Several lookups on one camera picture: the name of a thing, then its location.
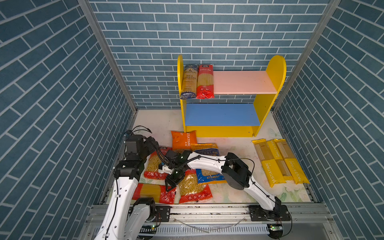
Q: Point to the blue elbow pasta bag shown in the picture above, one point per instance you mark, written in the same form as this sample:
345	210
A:
209	177

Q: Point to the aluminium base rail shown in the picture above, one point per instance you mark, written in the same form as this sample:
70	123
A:
148	221

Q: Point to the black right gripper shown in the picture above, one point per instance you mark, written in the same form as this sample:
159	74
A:
171	183

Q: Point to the aluminium corner post right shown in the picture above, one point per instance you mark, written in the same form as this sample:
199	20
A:
325	18

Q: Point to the aluminium corner post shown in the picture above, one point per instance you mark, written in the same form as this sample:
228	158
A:
93	22
325	18

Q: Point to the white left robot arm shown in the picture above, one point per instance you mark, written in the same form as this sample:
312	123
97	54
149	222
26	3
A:
126	186

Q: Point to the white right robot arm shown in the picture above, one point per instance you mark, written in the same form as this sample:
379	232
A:
234	170

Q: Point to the red macaroni bag front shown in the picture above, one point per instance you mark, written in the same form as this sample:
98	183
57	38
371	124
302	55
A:
191	191

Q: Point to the yellow shelf unit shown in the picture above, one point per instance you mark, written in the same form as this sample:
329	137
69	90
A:
242	101

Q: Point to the aluminium corner post left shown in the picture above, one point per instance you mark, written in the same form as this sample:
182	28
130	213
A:
93	22

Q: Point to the yellow spaghetti box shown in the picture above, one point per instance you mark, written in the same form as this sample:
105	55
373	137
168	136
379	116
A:
292	163
269	163

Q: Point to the orange pasta bag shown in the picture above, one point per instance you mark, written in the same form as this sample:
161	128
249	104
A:
183	141

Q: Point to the red spaghetti bag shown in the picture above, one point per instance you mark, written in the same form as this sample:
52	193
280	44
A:
157	192
205	82

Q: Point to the red macaroni bag back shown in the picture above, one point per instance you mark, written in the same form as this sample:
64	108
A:
152	169

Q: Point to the red macaroni bag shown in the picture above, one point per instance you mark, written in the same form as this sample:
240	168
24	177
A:
191	191
152	169

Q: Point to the yellow blue pasta bag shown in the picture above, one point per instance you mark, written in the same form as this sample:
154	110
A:
210	149

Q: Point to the dark blue spaghetti bag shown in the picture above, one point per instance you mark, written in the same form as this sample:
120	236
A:
189	82

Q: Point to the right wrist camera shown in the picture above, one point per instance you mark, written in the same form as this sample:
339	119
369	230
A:
164	169

